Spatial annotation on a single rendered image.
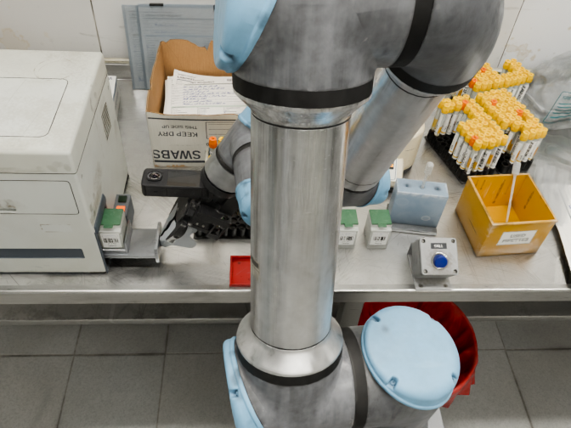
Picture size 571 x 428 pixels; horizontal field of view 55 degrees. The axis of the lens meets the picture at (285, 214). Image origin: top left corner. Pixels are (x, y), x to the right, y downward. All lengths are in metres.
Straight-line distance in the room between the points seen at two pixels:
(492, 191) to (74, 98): 0.83
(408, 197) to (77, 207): 0.61
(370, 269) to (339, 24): 0.73
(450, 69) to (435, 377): 0.32
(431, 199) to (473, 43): 0.67
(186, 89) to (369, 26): 0.99
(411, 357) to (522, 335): 1.60
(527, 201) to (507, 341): 1.02
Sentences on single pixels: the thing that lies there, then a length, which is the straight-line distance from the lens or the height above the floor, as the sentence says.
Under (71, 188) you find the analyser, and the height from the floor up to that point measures 1.10.
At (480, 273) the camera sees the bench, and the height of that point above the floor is 0.87.
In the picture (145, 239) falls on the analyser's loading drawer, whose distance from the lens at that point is 1.05.
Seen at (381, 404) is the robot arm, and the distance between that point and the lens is 0.63.
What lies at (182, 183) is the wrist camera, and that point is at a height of 1.08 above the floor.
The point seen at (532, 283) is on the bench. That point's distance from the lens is 1.17.
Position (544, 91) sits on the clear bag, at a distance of 1.52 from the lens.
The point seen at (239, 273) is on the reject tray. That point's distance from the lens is 1.04.
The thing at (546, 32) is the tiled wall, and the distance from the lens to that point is 1.62.
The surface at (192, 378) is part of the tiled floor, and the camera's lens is 1.91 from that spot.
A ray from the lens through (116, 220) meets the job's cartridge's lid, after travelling 1.00.
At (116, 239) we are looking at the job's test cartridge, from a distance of 1.02.
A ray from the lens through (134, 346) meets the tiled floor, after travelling 1.99.
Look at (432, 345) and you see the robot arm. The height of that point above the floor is 1.18.
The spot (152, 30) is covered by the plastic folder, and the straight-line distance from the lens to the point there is 1.42.
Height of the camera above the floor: 1.71
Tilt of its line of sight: 47 degrees down
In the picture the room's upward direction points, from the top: 5 degrees clockwise
